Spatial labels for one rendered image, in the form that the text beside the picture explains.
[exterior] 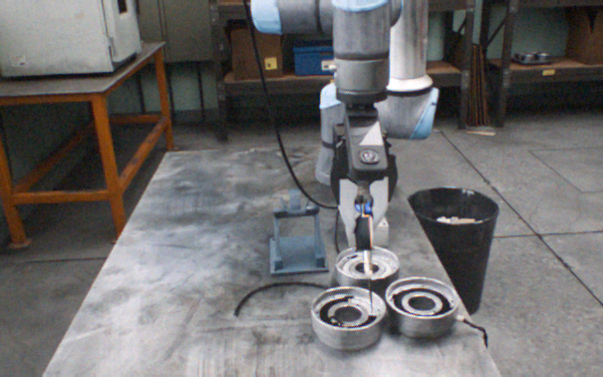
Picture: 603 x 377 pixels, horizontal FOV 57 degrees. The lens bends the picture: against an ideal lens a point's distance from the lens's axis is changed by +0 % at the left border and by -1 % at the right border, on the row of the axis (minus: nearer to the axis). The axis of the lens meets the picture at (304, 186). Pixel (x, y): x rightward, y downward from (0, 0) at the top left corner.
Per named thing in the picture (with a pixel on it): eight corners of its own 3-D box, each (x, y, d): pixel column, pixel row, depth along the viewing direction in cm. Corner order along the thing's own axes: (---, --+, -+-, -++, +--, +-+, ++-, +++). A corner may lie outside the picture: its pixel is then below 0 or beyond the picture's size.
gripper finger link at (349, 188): (350, 218, 87) (355, 164, 84) (356, 236, 82) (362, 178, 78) (330, 218, 87) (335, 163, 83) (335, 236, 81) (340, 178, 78)
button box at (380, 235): (388, 247, 103) (389, 223, 101) (350, 249, 102) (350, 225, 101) (381, 227, 110) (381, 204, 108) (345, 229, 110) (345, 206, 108)
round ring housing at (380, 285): (412, 289, 90) (413, 267, 88) (355, 308, 86) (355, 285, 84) (377, 260, 98) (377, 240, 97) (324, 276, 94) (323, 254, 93)
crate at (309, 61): (358, 66, 456) (358, 38, 447) (362, 75, 421) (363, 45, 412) (295, 68, 457) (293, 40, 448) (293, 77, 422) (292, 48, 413)
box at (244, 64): (293, 78, 419) (290, 27, 405) (227, 82, 414) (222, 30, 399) (287, 68, 456) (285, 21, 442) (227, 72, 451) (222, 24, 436)
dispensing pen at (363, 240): (364, 310, 77) (353, 192, 81) (360, 310, 81) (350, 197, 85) (380, 309, 77) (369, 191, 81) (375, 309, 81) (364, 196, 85)
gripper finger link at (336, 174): (358, 201, 81) (364, 145, 78) (360, 206, 80) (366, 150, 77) (326, 200, 81) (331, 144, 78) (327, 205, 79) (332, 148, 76)
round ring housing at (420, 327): (375, 330, 80) (375, 306, 79) (398, 293, 89) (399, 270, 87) (447, 350, 76) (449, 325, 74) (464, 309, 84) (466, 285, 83)
